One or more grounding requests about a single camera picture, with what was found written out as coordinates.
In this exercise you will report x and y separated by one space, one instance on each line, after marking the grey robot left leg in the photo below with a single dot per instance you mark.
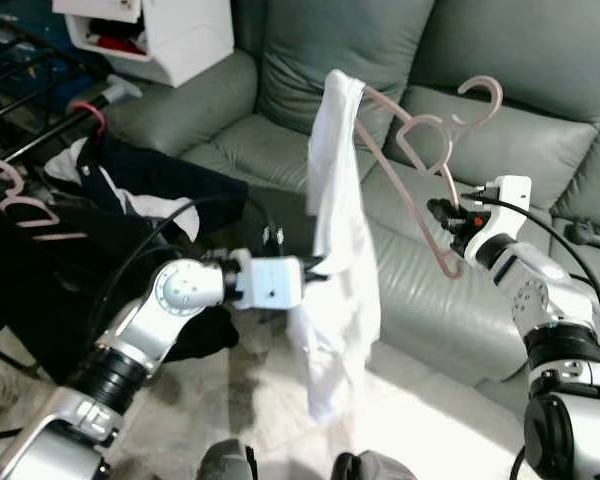
228 462

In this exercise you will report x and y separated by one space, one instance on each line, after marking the black shirt with grey print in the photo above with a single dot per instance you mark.
40 290

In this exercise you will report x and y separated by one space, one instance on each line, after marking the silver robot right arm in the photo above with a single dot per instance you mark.
540 300

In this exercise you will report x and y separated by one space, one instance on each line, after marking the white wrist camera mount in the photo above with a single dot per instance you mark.
505 195
275 280

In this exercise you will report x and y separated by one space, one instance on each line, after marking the grey green leather sofa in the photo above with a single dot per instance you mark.
480 60

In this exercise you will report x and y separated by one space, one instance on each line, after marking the black metal drying rack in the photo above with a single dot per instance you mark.
120 90

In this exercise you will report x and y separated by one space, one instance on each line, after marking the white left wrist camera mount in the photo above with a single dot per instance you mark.
275 280

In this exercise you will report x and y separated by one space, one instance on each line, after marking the white shirt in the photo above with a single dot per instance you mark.
340 250

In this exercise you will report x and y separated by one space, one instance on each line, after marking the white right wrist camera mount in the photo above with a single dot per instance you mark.
505 195

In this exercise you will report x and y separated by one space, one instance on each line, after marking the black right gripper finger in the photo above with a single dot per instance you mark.
444 211

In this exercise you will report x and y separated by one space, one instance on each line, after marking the red pink plastic hanger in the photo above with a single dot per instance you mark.
98 115

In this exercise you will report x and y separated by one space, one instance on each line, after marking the pale pink plastic hanger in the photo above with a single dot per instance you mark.
35 208
500 100

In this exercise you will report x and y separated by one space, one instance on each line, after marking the navy and white garment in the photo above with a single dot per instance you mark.
160 185

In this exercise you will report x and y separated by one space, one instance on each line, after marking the white plastic storage bin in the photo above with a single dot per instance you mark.
190 40

